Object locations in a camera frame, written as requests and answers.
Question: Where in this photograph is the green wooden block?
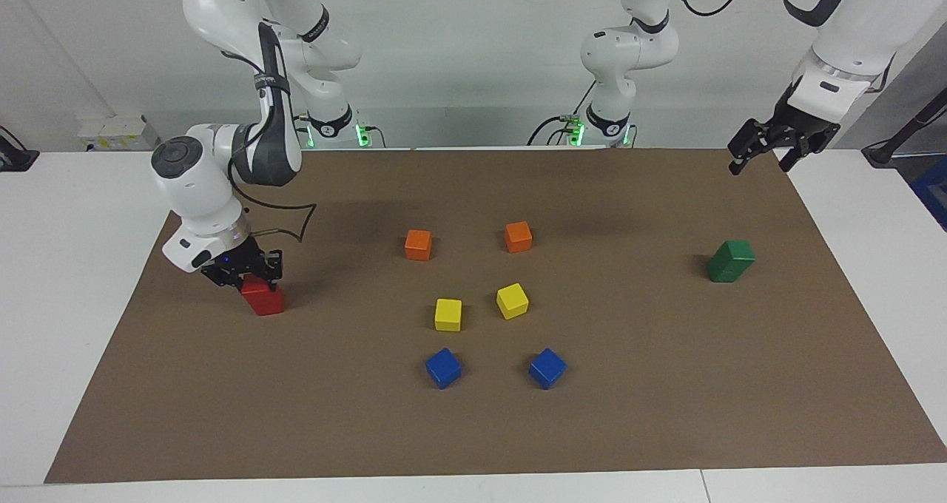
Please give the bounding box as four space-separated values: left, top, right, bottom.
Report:
713 239 757 268
706 255 749 284

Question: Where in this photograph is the blue crate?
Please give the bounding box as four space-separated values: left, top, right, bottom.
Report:
910 155 947 232

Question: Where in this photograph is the orange wooden block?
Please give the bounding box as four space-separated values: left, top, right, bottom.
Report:
404 229 433 262
504 220 533 254

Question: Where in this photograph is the yellow wooden block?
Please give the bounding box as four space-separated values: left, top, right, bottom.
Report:
496 283 530 320
434 298 463 333

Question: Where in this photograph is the white power strip box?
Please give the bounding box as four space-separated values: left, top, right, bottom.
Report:
78 115 161 152

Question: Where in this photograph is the blue wooden block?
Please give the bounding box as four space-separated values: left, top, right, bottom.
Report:
528 348 567 391
425 348 463 390

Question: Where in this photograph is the brown table mat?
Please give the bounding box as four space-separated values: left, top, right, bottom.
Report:
44 146 947 484

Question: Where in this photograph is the black clamp base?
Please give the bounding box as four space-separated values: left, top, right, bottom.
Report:
0 126 40 172

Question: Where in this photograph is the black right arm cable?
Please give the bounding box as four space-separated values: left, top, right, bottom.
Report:
222 52 319 244

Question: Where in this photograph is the black camera stand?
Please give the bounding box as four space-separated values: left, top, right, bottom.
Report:
862 87 947 168

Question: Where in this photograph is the black left base cable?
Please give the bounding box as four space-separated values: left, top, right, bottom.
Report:
527 81 597 147

